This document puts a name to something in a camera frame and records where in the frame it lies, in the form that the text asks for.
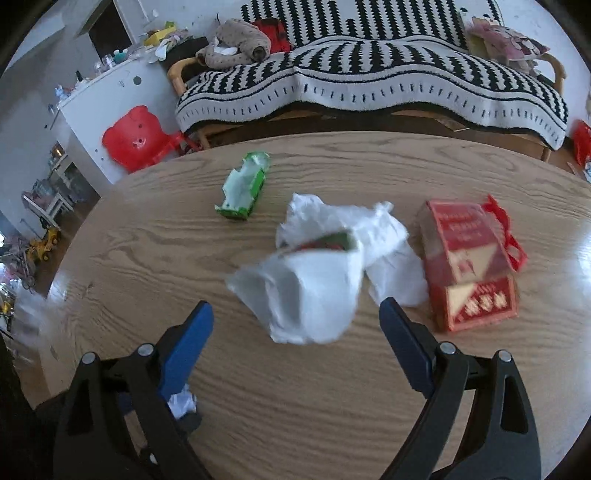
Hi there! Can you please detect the red plastic bag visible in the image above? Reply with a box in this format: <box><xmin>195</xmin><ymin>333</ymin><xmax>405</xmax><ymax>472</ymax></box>
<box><xmin>571</xmin><ymin>119</ymin><xmax>591</xmax><ymax>169</ymax></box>

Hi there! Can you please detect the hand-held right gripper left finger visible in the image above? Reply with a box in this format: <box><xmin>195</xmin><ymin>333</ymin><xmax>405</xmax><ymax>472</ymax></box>
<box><xmin>53</xmin><ymin>300</ymin><xmax>215</xmax><ymax>480</ymax></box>

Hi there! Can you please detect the pile of clutter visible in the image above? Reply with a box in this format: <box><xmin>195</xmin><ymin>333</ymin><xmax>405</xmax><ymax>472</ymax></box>
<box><xmin>46</xmin><ymin>21</ymin><xmax>190</xmax><ymax>107</ymax></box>

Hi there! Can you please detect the red cushion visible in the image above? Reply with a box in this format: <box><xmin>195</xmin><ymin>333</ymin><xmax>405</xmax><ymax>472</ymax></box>
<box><xmin>252</xmin><ymin>17</ymin><xmax>293</xmax><ymax>54</ymax></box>

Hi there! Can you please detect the white low table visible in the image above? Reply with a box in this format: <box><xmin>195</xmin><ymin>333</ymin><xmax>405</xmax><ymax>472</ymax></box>
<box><xmin>21</xmin><ymin>178</ymin><xmax>77</xmax><ymax>229</ymax></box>

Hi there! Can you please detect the wooden sofa frame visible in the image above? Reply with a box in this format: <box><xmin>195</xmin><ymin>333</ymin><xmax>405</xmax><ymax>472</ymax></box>
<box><xmin>167</xmin><ymin>53</ymin><xmax>568</xmax><ymax>162</ymax></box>

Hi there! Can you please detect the beige dotted plush toy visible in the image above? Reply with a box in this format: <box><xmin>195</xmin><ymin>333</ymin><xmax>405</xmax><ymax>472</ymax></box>
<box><xmin>195</xmin><ymin>18</ymin><xmax>272</xmax><ymax>69</ymax></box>

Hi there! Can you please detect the white plastic bag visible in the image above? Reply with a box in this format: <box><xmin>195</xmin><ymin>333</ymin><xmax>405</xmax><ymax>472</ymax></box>
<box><xmin>225</xmin><ymin>249</ymin><xmax>365</xmax><ymax>346</ymax></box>

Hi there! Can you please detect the black bag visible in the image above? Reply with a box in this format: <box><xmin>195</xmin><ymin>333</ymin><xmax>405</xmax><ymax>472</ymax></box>
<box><xmin>164</xmin><ymin>36</ymin><xmax>211</xmax><ymax>70</ymax></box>

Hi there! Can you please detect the red green wrapper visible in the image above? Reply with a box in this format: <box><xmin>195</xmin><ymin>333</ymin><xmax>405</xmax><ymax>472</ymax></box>
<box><xmin>295</xmin><ymin>231</ymin><xmax>358</xmax><ymax>254</ymax></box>

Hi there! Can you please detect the pink printed pillow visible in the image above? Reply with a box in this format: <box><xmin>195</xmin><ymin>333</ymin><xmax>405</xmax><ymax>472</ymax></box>
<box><xmin>464</xmin><ymin>14</ymin><xmax>551</xmax><ymax>75</ymax></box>

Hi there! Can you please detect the sofa with striped blanket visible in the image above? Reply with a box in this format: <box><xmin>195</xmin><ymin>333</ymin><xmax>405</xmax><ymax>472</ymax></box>
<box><xmin>174</xmin><ymin>0</ymin><xmax>570</xmax><ymax>151</ymax></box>

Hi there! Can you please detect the yellow toy truck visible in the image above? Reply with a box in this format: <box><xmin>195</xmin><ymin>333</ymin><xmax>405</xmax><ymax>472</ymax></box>
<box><xmin>25</xmin><ymin>226</ymin><xmax>63</xmax><ymax>264</ymax></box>

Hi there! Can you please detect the red cardboard box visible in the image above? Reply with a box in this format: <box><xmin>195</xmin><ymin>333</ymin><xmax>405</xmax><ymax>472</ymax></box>
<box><xmin>418</xmin><ymin>194</ymin><xmax>528</xmax><ymax>333</ymax></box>

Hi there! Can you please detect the white cabinet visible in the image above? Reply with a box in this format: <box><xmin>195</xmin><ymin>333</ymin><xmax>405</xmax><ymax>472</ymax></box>
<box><xmin>56</xmin><ymin>58</ymin><xmax>185</xmax><ymax>185</ymax></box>

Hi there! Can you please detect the small green box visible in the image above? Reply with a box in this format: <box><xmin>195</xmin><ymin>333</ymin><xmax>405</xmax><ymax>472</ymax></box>
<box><xmin>215</xmin><ymin>151</ymin><xmax>271</xmax><ymax>221</ymax></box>

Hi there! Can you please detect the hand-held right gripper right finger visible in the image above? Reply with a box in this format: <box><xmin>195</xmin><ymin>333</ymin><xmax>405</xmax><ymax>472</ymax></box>
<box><xmin>379</xmin><ymin>296</ymin><xmax>542</xmax><ymax>480</ymax></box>

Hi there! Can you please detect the clear plastic bag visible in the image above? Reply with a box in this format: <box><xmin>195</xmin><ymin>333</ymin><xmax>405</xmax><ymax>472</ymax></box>
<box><xmin>11</xmin><ymin>295</ymin><xmax>63</xmax><ymax>349</ymax></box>

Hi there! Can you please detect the small crumpled white paper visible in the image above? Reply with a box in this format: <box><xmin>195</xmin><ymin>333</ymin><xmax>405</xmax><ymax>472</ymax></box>
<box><xmin>167</xmin><ymin>387</ymin><xmax>198</xmax><ymax>418</ymax></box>

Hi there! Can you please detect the red bear plastic chair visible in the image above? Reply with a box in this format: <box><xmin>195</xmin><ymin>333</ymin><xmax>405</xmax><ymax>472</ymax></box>
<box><xmin>102</xmin><ymin>105</ymin><xmax>204</xmax><ymax>174</ymax></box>

